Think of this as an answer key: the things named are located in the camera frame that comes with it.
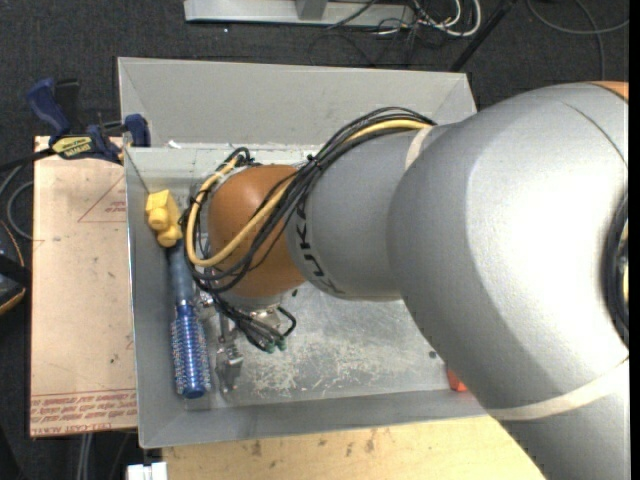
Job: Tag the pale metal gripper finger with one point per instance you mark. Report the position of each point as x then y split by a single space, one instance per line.
223 375
236 370

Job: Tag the blue round hairbrush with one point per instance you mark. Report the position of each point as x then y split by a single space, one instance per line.
190 348

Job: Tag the grey metal bin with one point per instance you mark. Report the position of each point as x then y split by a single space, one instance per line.
345 368

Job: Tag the yellow toy block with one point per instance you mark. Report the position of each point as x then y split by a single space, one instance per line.
162 215

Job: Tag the brown cardboard board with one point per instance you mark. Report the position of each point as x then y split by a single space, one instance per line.
80 288

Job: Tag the small orange object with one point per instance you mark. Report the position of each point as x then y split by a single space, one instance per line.
455 382

